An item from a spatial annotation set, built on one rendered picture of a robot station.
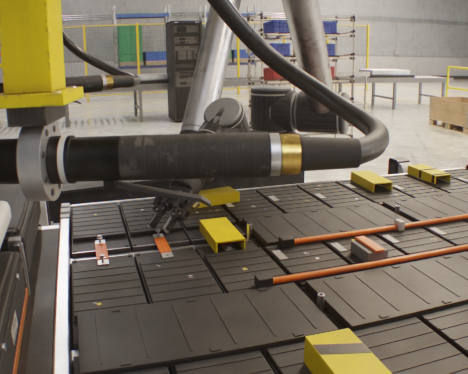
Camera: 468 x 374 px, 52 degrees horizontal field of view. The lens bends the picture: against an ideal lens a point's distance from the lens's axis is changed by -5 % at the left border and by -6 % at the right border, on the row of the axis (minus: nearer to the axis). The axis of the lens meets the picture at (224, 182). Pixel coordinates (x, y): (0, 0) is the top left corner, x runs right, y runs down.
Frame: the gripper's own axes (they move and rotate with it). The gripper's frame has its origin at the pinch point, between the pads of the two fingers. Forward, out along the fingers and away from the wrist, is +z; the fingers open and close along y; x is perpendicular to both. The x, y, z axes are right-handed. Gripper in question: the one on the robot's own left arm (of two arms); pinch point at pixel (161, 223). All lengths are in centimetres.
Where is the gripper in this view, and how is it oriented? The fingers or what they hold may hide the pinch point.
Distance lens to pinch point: 126.8
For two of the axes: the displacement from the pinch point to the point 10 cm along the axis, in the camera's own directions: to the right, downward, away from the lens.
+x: -4.3, -6.1, -6.7
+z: -4.8, 7.8, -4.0
